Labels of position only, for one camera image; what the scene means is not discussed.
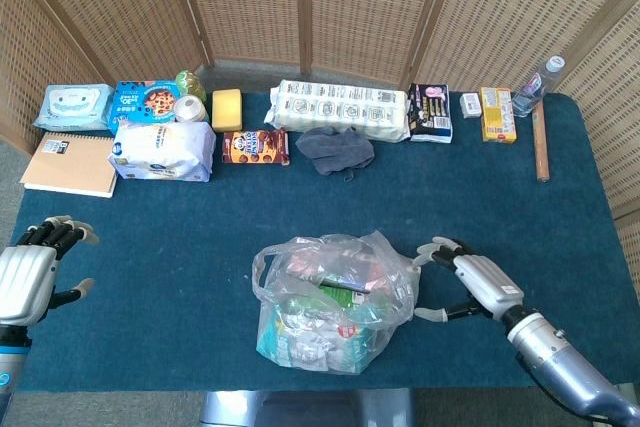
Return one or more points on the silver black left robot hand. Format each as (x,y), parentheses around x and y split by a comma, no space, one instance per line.
(25,272)

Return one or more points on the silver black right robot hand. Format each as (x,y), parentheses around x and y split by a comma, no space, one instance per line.
(487,282)

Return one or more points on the clear plastic shopping bag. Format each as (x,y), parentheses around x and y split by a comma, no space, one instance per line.
(320,327)

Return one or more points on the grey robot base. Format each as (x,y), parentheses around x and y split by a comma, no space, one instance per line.
(300,407)

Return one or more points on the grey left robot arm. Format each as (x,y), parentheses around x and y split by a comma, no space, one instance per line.
(10,362)

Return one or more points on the multicolour box in bag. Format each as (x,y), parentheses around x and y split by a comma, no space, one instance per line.
(345,291)

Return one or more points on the teal snack package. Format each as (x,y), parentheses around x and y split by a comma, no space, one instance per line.
(280,347)

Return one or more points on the brown spiral notebook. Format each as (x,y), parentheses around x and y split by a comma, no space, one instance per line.
(70,167)

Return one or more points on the wooden stick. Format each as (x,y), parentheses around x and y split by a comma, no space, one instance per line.
(541,147)

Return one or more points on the blue carpet table cover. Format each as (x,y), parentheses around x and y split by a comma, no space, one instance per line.
(175,272)

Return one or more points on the yellow box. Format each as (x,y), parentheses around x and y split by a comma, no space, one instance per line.
(497,117)

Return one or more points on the light blue wet wipes pack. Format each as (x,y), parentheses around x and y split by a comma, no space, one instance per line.
(70,107)

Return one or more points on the dark battery package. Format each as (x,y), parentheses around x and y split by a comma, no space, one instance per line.
(431,114)

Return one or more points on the small white box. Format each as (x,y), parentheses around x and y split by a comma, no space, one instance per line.
(470,105)

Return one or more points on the white lavender tissue pack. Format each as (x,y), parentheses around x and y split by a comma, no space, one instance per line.
(160,152)

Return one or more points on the clear water bottle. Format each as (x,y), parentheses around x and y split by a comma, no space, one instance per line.
(532,89)

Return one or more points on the grey cloth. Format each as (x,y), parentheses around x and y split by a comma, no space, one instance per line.
(335,149)

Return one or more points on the blue cookie package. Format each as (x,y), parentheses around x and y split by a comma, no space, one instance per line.
(145,102)

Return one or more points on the long white paper roll pack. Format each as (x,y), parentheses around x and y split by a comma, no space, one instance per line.
(340,109)

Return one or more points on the yellow sponge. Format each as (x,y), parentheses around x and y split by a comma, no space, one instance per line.
(227,109)

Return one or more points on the brown chocolate cookie box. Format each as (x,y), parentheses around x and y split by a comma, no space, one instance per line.
(255,147)

